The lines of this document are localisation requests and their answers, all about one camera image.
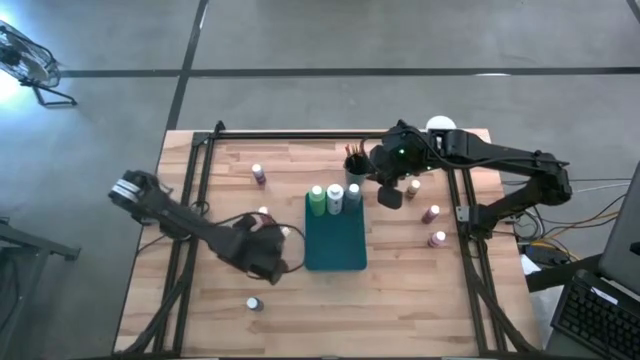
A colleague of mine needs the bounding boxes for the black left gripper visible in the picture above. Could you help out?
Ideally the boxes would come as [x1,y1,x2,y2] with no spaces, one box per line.
[219,214,287,286]

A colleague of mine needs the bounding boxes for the dark green cup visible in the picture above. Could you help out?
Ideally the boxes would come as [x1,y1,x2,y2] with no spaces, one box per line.
[342,152,374,187]

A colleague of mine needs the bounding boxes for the large white paint bottle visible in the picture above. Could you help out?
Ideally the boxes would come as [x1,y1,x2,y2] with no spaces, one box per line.
[325,182,346,216]

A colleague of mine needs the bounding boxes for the large green paint bottle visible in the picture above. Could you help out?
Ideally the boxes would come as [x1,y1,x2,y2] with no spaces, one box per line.
[307,184,328,218]

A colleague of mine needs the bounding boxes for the small magenta paint bottle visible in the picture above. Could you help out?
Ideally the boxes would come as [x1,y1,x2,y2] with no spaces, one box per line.
[420,203,441,225]

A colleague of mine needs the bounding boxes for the blue plastic bin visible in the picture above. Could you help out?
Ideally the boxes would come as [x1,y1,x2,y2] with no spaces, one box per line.
[303,192,369,273]

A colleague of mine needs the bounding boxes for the white mushroom-shaped lamp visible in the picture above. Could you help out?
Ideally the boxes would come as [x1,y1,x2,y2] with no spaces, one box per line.
[425,115,457,132]

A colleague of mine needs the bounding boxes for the white paper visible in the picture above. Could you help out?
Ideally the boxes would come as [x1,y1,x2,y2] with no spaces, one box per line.
[519,253,544,276]

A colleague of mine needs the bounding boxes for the black power strip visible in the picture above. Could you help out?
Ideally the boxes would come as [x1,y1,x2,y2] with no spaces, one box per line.
[519,242,571,266]

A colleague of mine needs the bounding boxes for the black side desk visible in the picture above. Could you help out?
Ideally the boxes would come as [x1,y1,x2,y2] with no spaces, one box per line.
[524,252,640,360]

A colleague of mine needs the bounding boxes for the black metal stand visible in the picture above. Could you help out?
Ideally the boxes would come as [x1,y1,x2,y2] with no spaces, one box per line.
[0,218,82,360]

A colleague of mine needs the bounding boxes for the grey laptop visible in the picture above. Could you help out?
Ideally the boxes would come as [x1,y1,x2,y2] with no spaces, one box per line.
[598,159,640,296]

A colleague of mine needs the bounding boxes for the black keyboard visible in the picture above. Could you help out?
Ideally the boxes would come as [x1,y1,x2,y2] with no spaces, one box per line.
[549,273,640,360]

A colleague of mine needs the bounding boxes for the black floor fan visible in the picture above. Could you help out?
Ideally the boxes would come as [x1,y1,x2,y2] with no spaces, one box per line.
[0,18,79,109]

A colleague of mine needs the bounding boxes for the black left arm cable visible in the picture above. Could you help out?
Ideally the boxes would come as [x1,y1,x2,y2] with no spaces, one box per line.
[199,199,307,275]

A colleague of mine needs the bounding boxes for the black aluminium rig frame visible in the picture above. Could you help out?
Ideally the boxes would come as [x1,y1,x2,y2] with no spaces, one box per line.
[112,119,544,357]

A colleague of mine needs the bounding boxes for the white cable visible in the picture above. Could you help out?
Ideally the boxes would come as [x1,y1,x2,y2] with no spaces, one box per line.
[569,182,632,196]

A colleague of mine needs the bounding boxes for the yellow cable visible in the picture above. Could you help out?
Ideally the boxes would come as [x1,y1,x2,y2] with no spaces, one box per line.
[542,212,621,241]

